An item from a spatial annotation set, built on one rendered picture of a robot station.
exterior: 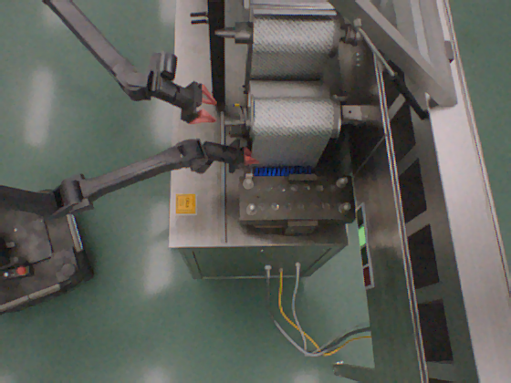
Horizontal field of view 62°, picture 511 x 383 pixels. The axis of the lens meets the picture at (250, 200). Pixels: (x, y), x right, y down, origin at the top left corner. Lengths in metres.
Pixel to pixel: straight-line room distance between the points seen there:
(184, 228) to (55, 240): 0.98
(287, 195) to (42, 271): 1.38
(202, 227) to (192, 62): 0.72
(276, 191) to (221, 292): 1.07
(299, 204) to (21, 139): 1.97
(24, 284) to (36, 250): 0.18
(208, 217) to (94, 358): 1.20
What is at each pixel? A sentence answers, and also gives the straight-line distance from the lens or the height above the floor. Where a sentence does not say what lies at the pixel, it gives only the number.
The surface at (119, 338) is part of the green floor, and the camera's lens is 2.46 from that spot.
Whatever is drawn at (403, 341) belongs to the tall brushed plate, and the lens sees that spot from 1.10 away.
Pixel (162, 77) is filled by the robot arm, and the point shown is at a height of 1.43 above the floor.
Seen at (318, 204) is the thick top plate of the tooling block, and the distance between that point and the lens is 1.47.
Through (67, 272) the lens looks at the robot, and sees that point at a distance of 2.23.
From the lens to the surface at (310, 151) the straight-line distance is 1.41.
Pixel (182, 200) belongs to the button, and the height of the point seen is 0.92.
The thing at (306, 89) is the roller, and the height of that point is 1.23.
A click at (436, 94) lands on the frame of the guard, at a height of 1.70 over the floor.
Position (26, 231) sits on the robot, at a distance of 2.43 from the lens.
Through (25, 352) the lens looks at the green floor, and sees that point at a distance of 2.61.
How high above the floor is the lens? 2.39
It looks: 71 degrees down
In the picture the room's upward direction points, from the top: 10 degrees clockwise
